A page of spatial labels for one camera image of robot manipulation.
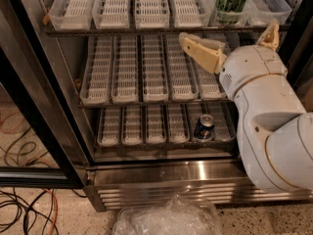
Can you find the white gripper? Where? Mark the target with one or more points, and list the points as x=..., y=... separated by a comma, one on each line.
x=252, y=66

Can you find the green drink can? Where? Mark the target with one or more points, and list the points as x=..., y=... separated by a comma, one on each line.
x=229, y=11

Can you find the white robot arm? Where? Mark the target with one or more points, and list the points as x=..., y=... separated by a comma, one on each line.
x=275, y=132

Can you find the blue can bottom shelf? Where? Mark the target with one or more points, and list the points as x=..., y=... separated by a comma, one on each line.
x=204, y=128

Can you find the stainless steel fridge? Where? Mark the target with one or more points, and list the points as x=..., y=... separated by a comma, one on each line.
x=133, y=68

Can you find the open glass fridge door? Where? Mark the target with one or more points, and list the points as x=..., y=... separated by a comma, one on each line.
x=39, y=72

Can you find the clear plastic bag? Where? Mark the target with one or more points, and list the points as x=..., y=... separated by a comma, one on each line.
x=178, y=216

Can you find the middle wire shelf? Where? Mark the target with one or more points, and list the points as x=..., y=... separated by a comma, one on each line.
x=125, y=104

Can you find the wire shelf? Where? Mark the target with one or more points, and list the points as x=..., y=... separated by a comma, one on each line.
x=172, y=146
x=141, y=31
x=125, y=104

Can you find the top wire shelf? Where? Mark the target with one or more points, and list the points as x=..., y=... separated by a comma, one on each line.
x=141, y=31

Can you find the bottom wire shelf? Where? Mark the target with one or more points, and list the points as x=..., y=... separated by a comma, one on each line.
x=172, y=146

